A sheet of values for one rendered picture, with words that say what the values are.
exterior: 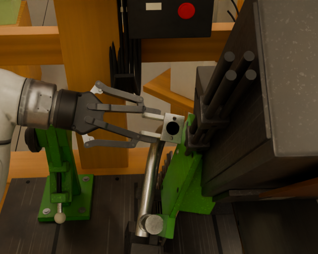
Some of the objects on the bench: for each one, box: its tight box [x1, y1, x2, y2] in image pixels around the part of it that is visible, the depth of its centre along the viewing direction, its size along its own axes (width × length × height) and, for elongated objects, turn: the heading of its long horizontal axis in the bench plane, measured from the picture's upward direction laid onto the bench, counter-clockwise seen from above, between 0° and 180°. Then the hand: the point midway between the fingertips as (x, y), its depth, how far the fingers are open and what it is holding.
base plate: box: [0, 173, 318, 254], centre depth 101 cm, size 42×110×2 cm, turn 93°
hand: (159, 127), depth 80 cm, fingers closed on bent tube, 3 cm apart
